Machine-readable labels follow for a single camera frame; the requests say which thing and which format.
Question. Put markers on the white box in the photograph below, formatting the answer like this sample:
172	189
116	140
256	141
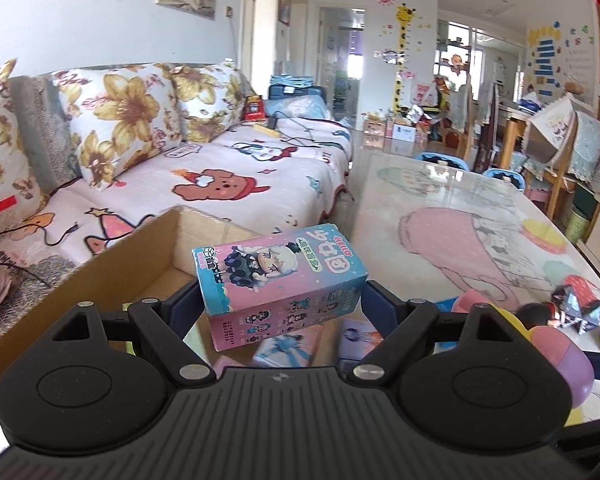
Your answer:
403	132

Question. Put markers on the red snack box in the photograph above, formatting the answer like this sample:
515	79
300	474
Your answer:
255	109

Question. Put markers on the plastic-wrapped bundle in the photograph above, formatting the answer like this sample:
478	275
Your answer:
305	109

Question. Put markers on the wooden dining table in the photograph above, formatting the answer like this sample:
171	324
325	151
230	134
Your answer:
512	125

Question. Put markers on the pink blue-robot toy box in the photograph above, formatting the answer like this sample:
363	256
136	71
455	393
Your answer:
285	352

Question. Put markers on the hanging clothes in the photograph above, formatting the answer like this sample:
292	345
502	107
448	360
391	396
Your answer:
482	125

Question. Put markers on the pink stool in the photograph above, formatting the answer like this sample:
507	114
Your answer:
537	197

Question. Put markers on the stack of blue cloths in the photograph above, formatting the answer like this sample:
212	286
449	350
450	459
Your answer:
292	81

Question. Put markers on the green trash bin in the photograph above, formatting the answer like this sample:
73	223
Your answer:
577	225

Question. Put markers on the cartoon printed sofa blanket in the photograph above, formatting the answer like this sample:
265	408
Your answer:
240	180

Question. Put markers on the blue wall chart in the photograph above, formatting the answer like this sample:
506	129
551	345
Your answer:
544	60

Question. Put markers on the pink anime figure box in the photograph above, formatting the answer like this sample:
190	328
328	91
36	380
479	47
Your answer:
280	280

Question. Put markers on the cartoon printed table cloth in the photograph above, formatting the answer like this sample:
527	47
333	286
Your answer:
455	230

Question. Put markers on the yellow power strip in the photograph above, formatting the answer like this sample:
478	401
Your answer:
265	130

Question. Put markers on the tilted cardboard box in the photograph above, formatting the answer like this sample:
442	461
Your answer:
550	130

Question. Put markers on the blue medicine box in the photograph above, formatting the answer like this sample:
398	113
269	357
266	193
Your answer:
447	304

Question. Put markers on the black power adapter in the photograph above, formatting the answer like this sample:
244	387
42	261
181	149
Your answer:
272	122

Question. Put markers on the sofa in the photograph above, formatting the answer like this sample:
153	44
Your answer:
230	175

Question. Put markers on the white red-print plastic bag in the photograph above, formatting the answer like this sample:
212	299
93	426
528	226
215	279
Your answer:
424	94

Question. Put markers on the grey patterned cushion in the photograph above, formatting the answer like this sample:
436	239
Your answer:
45	130

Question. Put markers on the giraffe height chart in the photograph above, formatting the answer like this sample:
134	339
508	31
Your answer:
402	50

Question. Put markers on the small framed wall picture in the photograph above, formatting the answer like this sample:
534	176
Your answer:
285	0

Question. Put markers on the dark patterned box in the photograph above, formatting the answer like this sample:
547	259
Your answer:
580	302

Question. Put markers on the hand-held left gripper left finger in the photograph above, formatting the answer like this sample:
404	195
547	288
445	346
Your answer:
185	306

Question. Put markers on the small cardboard box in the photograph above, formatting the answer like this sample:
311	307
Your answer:
375	129

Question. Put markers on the black figure toy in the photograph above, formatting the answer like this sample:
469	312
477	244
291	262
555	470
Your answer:
535	312

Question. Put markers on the floral sofa cushion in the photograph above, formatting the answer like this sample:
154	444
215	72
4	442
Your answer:
0	150
210	100
125	120

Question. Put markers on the dark blue suitcase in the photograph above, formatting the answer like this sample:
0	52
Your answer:
295	92

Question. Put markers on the wooden chair teal cover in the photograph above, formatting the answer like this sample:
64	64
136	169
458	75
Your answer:
587	145

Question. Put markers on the yellow pink toy water gun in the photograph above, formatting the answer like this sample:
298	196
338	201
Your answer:
555	360

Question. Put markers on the blue plastic chair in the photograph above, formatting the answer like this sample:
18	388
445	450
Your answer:
442	158
502	177

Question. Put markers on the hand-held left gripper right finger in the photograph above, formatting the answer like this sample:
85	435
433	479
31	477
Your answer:
380	306

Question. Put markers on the monkey wall sticker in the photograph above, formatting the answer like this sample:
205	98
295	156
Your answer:
391	56

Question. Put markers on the grey textured blanket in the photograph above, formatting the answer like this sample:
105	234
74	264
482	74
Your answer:
35	280

